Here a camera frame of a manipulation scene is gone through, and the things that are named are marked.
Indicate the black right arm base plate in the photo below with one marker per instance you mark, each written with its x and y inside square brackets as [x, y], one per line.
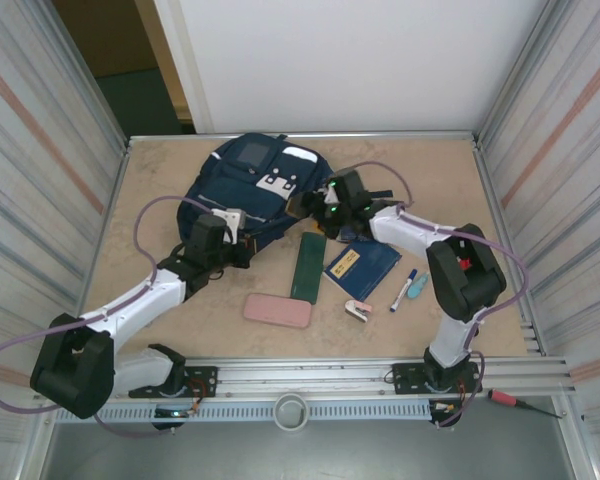
[405, 377]

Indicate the pink pencil case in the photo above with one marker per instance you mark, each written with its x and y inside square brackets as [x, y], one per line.
[277, 311]

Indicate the aluminium table end rail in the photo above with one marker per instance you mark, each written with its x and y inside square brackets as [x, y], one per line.
[380, 135]

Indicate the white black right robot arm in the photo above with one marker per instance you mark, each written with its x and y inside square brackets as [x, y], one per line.
[410, 230]

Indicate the navy blue backpack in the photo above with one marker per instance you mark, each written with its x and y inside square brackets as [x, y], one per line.
[230, 185]

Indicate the green pencil case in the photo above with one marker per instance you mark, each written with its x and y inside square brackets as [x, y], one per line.
[307, 270]

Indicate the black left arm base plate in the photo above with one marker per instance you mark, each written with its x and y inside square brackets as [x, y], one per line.
[207, 374]

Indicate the pink white stapler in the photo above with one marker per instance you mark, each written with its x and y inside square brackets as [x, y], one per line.
[356, 310]

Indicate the white door frame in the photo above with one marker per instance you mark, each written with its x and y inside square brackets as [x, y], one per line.
[180, 50]

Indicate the grey round pipe fitting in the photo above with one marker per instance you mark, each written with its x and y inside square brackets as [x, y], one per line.
[280, 417]

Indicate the teal correction tape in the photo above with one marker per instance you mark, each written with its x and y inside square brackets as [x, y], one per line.
[418, 287]

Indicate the blue white marker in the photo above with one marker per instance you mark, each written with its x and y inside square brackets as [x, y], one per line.
[402, 292]

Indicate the aluminium table side rail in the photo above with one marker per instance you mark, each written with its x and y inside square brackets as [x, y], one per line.
[494, 200]
[100, 250]

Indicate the grey metal shelf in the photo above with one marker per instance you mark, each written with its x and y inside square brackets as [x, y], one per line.
[305, 455]

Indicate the navy blue book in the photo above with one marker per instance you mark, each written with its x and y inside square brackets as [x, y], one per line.
[365, 267]

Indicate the aluminium mounting rail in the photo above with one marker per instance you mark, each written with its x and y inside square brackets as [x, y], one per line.
[305, 372]

